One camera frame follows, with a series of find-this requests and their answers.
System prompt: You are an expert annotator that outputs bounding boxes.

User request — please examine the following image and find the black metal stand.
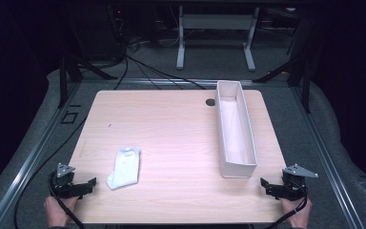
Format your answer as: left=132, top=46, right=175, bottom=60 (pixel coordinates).
left=58, top=54, right=119, bottom=110
left=253, top=55, right=313, bottom=114

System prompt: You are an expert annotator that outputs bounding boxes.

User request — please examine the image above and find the light blue sock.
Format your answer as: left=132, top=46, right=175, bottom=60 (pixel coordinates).
left=106, top=146, right=142, bottom=191

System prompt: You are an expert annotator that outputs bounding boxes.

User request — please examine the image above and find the person's right hand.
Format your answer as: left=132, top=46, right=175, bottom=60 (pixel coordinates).
left=278, top=196, right=314, bottom=229

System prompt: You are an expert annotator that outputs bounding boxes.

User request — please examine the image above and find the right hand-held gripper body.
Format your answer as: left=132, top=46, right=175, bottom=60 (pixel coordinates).
left=279, top=163, right=319, bottom=202

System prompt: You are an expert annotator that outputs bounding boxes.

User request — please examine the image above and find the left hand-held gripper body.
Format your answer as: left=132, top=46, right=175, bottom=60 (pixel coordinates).
left=49, top=162, right=81, bottom=200

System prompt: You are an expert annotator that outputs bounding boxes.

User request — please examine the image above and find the white desk frame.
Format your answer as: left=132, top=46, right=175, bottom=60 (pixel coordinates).
left=175, top=5, right=261, bottom=73

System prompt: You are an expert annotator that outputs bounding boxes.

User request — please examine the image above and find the person's left hand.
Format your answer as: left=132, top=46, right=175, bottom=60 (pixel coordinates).
left=43, top=195, right=81, bottom=229

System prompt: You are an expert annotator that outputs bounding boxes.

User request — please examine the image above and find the bundle of black cables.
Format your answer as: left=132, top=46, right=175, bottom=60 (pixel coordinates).
left=75, top=6, right=208, bottom=92

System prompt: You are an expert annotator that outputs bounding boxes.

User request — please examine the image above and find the long white box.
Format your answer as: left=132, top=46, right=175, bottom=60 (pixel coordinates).
left=214, top=79, right=258, bottom=179

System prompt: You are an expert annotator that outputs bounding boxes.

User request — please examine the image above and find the metal floor rail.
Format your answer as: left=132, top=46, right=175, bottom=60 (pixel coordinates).
left=0, top=83, right=83, bottom=229
left=291, top=86, right=365, bottom=229
left=81, top=77, right=255, bottom=88

